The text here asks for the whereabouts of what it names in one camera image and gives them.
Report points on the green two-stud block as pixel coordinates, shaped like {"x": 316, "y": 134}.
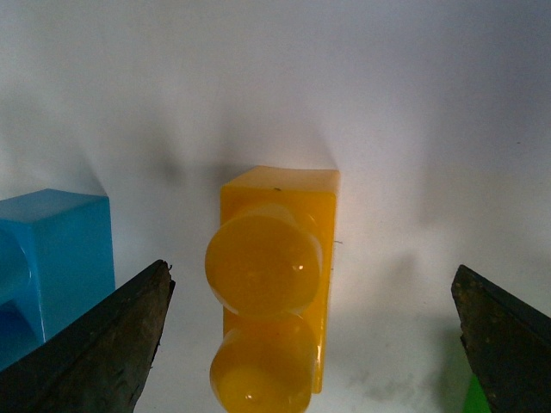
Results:
{"x": 475, "y": 400}

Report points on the yellow two-stud block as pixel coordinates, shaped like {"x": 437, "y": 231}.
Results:
{"x": 269, "y": 265}

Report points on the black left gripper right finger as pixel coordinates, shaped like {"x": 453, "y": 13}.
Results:
{"x": 507, "y": 344}

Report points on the blue three-stud block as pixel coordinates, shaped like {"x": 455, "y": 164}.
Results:
{"x": 56, "y": 264}

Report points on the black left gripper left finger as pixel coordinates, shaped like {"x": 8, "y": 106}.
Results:
{"x": 101, "y": 362}

